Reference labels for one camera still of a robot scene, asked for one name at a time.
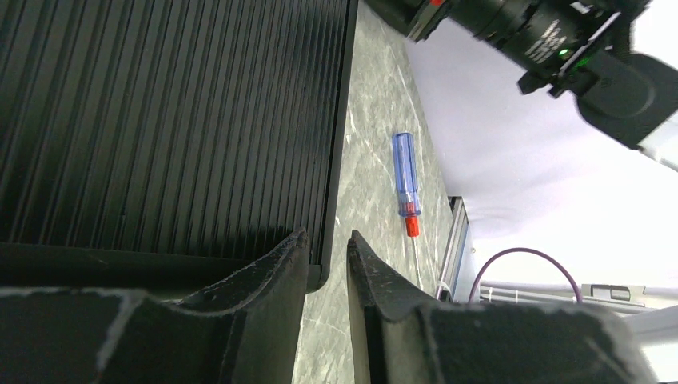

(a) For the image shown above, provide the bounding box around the blue handled screwdriver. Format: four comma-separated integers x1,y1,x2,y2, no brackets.
392,132,422,287

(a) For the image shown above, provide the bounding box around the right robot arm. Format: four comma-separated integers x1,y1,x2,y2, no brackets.
369,0,677,169

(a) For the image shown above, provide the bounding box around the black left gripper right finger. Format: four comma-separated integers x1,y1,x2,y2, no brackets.
346,231,656,383

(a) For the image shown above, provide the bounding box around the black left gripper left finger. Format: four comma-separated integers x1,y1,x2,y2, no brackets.
1,230,309,383

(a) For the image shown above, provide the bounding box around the black poker set case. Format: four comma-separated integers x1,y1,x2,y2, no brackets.
1,1,358,292

